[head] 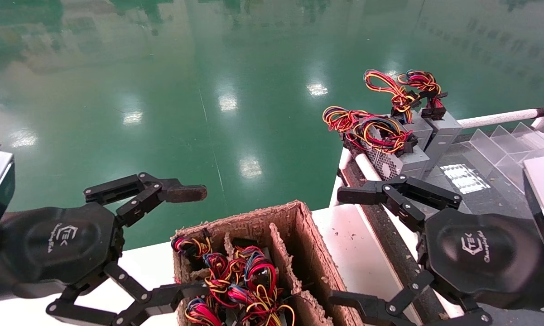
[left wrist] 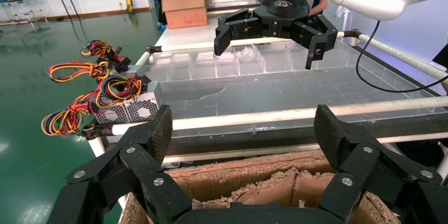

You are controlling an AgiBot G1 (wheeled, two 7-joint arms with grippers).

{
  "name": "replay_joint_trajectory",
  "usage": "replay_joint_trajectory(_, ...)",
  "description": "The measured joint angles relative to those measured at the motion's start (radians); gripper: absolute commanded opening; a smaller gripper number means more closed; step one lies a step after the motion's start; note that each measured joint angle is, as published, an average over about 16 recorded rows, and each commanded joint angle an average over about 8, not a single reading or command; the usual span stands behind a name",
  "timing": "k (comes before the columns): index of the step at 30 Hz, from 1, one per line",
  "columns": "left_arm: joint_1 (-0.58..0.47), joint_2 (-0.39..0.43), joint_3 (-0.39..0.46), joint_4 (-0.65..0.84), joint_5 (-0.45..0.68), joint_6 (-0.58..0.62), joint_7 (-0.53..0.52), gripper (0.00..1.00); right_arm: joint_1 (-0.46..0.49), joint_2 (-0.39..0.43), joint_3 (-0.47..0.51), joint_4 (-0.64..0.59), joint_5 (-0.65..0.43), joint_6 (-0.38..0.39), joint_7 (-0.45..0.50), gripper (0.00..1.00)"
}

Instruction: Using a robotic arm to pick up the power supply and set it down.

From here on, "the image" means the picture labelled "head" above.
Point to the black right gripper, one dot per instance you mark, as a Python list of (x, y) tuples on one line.
[(475, 253)]

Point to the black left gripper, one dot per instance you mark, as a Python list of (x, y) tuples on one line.
[(59, 244)]

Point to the worn cardboard divider box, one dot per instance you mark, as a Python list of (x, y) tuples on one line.
[(249, 220)]

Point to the dark conveyor belt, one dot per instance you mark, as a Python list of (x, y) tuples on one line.
[(489, 199)]

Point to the clear acrylic divider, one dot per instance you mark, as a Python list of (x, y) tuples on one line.
[(512, 145)]

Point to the black conveyor side rail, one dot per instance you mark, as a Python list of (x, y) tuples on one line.
[(392, 244)]

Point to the white frame leg tube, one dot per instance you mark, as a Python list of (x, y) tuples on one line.
[(337, 192)]

